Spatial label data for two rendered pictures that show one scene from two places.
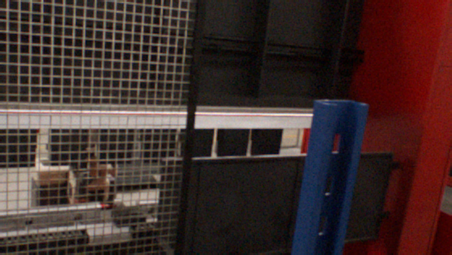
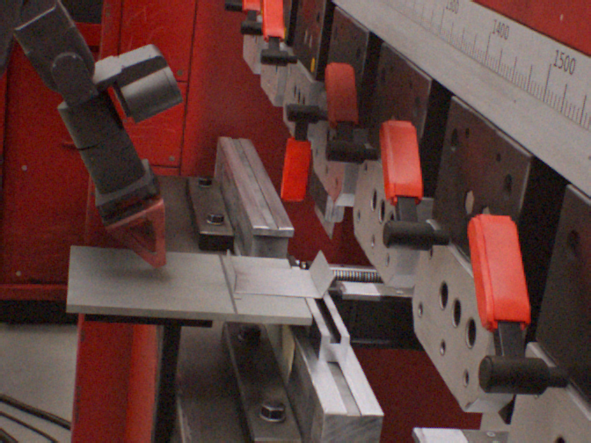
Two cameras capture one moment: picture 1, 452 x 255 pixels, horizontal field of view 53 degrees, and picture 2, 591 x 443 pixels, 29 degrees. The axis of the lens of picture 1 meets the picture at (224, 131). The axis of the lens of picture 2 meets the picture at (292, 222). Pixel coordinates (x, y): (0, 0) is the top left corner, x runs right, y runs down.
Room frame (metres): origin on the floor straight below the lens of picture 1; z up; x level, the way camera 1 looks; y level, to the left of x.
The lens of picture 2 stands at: (1.83, 1.37, 1.48)
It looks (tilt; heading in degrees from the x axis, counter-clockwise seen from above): 18 degrees down; 286
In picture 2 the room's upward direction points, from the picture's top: 8 degrees clockwise
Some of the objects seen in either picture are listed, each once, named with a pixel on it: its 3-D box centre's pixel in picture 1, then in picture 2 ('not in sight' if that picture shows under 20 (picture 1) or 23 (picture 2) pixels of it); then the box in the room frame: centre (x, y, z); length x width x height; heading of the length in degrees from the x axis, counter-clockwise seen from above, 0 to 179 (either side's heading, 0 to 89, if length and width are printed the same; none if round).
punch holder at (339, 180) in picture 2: (156, 143); (378, 107); (2.07, 0.31, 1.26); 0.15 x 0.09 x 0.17; 118
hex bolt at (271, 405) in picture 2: not in sight; (273, 410); (2.14, 0.31, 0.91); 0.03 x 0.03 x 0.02
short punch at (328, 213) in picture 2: not in sight; (328, 185); (2.15, 0.15, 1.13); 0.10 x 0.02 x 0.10; 118
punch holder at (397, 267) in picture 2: (114, 144); (435, 166); (1.98, 0.49, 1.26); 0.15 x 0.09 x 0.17; 118
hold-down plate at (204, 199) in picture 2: not in sight; (207, 211); (2.48, -0.35, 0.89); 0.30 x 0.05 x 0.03; 118
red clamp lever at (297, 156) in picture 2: not in sight; (303, 154); (2.13, 0.32, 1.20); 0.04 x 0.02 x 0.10; 28
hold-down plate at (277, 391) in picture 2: not in sight; (258, 386); (2.18, 0.22, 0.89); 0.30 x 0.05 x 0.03; 118
